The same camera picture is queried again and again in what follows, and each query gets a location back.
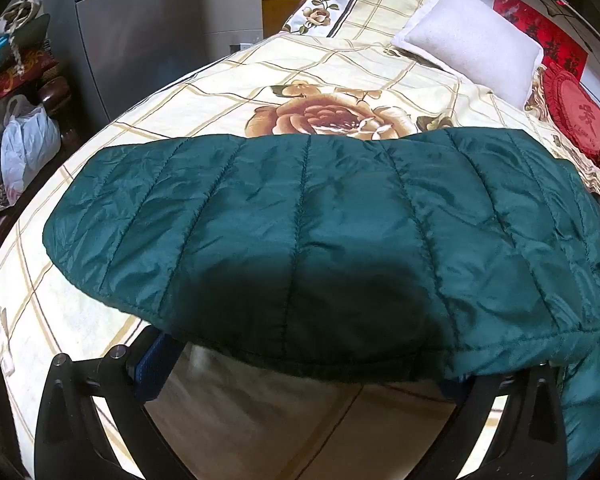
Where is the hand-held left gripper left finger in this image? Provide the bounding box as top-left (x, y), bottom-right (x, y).
top-left (34, 330), bottom-right (196, 480)

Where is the floral checked bed sheet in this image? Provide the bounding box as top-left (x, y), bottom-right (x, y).
top-left (0, 35), bottom-right (600, 480)

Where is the white pillow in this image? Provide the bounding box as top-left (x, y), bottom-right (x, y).
top-left (391, 0), bottom-right (545, 110)

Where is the grey wardrobe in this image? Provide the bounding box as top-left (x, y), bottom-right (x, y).
top-left (42, 0), bottom-right (261, 131)

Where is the black wall television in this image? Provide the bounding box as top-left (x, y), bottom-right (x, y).
top-left (522, 0), bottom-right (598, 56)

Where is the pile of folded textiles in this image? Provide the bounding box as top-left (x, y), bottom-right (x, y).
top-left (0, 0), bottom-right (61, 116)

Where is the red round cushion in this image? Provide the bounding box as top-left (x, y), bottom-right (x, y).
top-left (540, 66), bottom-right (600, 157)

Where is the orange wooden door frame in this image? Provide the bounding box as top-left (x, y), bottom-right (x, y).
top-left (260, 0), bottom-right (333, 41)

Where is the green quilted jacket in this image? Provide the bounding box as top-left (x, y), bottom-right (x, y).
top-left (42, 127), bottom-right (600, 480)

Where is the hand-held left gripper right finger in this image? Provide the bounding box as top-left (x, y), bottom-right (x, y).
top-left (440, 360), bottom-right (569, 480)

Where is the folded floral quilt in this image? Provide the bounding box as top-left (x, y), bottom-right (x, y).
top-left (280, 0), bottom-right (438, 40)

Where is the white plastic bag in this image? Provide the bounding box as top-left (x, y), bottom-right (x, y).
top-left (0, 95), bottom-right (62, 206)

